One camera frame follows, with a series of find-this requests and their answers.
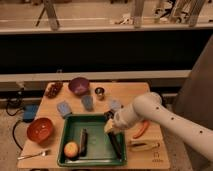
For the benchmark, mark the bunch of grapes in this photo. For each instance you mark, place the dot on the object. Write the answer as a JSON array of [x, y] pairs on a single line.
[[54, 90]]

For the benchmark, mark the banana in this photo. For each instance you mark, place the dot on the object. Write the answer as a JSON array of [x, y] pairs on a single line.
[[143, 145]]

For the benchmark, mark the blue sponge left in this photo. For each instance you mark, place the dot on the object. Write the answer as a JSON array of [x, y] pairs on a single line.
[[64, 109]]

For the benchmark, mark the small metal cup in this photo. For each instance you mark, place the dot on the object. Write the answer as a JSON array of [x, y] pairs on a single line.
[[99, 91]]

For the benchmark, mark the red apple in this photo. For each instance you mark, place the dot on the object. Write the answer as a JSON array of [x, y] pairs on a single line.
[[71, 149]]

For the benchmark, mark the orange carrot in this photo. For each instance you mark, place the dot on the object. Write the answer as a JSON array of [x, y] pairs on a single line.
[[142, 130]]

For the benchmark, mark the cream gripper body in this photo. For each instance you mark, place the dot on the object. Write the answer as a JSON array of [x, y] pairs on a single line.
[[109, 126]]

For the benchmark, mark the dark brush in tray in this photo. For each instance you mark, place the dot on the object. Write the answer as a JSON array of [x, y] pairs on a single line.
[[83, 142]]

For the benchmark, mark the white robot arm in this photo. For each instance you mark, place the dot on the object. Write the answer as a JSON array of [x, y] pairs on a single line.
[[149, 106]]

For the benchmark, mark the blue power box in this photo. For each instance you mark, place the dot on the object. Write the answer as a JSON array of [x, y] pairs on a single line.
[[29, 113]]

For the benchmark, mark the purple bowl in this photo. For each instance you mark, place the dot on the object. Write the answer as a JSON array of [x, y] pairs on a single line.
[[79, 85]]

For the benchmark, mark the red bowl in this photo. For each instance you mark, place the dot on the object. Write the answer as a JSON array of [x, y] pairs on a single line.
[[40, 130]]

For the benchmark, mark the green plastic tray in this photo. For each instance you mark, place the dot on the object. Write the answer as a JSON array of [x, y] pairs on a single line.
[[99, 150]]

